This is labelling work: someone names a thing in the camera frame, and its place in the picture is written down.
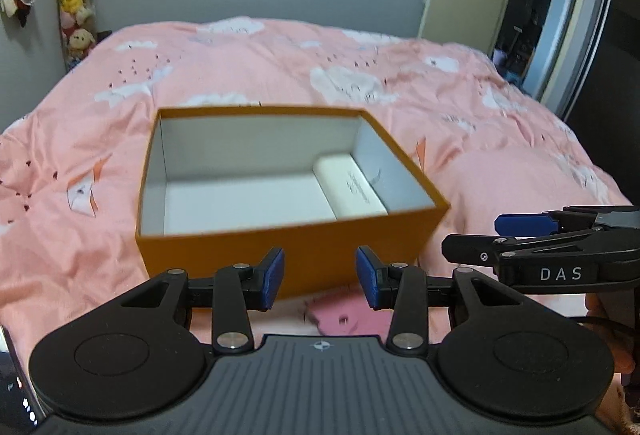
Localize white glasses case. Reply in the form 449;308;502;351
312;154;390;220

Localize black cable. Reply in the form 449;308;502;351
580;315;632;341

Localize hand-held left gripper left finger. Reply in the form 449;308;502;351
120;247;286;355

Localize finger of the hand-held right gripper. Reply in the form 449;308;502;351
494;210;608;237
441;227;606;267

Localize pink card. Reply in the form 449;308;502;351
304;286;398;337

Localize black smartphone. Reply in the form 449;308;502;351
0;324;43;435

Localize orange cardboard box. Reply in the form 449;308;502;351
135;105;451;301

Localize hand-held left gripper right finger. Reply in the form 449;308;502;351
354;246;523;355

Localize pink cloud print blanket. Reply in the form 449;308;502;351
0;15;635;435

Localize person's right hand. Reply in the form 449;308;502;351
585;292;635;376

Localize grey sliding door frame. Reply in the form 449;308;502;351
532;0;623;118

